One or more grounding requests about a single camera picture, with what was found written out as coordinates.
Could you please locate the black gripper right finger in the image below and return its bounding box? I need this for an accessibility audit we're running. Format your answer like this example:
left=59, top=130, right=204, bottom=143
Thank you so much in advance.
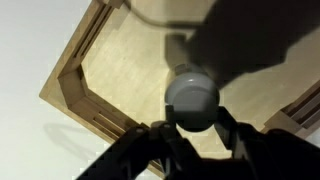
left=216, top=106, right=320, bottom=180

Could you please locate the grey round knob object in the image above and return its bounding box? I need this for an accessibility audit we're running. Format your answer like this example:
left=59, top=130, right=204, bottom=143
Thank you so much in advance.
left=164, top=72, right=221, bottom=133

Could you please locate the wooden slatted tray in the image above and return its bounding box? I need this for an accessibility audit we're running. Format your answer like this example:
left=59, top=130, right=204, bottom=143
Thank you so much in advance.
left=38, top=0, right=320, bottom=179

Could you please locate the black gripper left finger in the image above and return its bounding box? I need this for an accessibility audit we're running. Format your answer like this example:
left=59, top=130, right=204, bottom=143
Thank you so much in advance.
left=76, top=104, right=202, bottom=180

